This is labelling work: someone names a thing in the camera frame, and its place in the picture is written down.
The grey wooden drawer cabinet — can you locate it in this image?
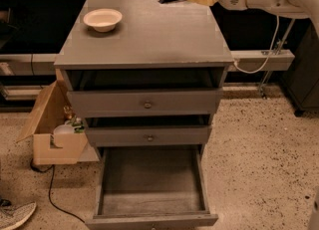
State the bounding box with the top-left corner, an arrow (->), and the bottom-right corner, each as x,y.
54,0 -> 235,152

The grey top drawer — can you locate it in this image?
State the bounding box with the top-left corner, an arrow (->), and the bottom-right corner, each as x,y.
65,68 -> 224,118

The grey middle drawer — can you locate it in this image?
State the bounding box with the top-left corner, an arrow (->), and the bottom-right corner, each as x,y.
85,115 -> 211,146

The grey open bottom drawer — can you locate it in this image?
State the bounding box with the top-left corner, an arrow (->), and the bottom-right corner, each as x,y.
86,145 -> 218,230

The beige paper bowl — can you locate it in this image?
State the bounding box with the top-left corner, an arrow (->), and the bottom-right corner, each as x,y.
83,9 -> 123,33

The dark grey cabinet right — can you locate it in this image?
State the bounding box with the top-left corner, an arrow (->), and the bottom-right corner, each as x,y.
281,24 -> 319,116

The white bowl in box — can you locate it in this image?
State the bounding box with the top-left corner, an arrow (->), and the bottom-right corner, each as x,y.
53,124 -> 74,134

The open cardboard box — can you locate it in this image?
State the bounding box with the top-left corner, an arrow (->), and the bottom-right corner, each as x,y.
17,70 -> 88,165

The grey knit sneaker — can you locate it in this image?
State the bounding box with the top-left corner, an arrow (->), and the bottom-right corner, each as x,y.
0,199 -> 37,230

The white hanging cable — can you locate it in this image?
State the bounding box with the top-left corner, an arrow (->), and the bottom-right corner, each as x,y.
233,14 -> 282,75

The black floor cable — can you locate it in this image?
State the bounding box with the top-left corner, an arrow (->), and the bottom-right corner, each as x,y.
29,158 -> 86,224

